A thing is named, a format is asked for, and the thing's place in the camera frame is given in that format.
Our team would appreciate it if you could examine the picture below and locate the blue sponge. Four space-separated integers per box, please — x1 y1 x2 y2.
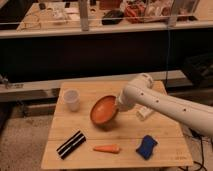
136 135 158 160

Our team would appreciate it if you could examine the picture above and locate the wooden table board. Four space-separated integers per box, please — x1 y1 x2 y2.
41 81 193 169

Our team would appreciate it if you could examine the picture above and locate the translucent plastic cup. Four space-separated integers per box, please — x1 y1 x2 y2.
63 89 80 112

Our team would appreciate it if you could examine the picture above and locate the white rectangular box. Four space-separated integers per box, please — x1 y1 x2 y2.
136 106 153 121

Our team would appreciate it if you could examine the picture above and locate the black striped case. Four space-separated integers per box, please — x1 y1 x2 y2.
57 131 86 159

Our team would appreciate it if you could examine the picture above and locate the black bag on shelf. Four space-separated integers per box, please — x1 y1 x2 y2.
101 10 124 25

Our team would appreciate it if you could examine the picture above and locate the black cable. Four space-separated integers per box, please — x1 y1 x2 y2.
189 129 213 171

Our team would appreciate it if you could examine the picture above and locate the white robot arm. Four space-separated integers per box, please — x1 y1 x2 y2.
116 73 213 138

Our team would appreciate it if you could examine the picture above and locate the orange object on shelf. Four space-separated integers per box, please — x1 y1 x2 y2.
124 4 145 23

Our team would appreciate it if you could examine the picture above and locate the orange carrot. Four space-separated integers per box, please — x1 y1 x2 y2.
93 144 120 154

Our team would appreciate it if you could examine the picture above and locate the metal rail beam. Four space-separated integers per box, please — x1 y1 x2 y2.
0 69 188 103

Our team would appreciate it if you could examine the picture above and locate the orange ceramic bowl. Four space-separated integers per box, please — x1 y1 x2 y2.
90 95 118 126

